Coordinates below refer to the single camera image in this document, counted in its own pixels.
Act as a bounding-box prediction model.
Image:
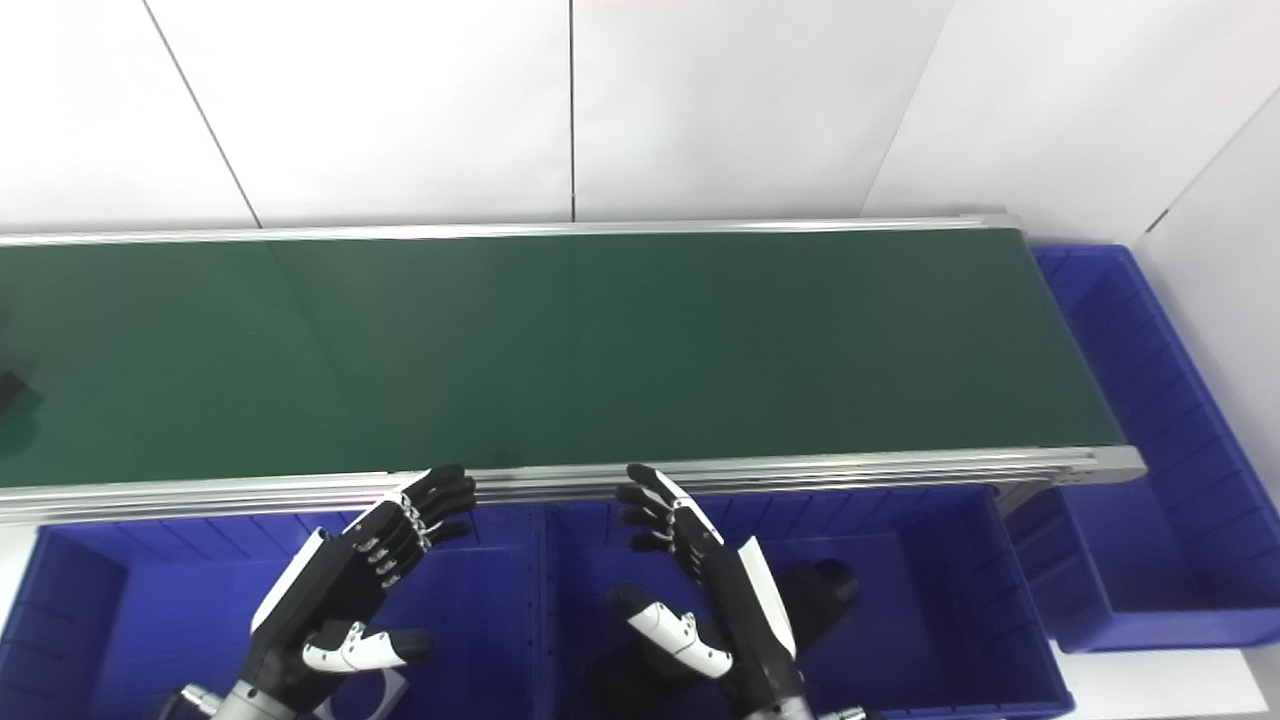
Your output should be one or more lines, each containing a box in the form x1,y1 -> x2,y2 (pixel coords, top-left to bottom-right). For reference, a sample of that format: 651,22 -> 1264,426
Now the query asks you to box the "green conveyor belt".
0,213 -> 1149,528
0,228 -> 1127,490

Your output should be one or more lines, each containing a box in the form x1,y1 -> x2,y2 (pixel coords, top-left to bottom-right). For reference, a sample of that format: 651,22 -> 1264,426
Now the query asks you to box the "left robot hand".
240,464 -> 478,715

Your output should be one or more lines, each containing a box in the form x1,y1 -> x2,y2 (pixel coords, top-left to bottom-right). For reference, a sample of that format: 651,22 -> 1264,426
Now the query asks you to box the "white square ring part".
314,667 -> 410,720

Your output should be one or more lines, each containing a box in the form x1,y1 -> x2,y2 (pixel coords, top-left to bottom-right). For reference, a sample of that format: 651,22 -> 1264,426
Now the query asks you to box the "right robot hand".
609,463 -> 811,715

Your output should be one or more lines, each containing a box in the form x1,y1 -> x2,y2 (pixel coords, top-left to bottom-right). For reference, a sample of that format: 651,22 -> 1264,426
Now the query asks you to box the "blue plastic bin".
0,503 -> 547,720
1004,244 -> 1280,654
540,484 -> 1077,720

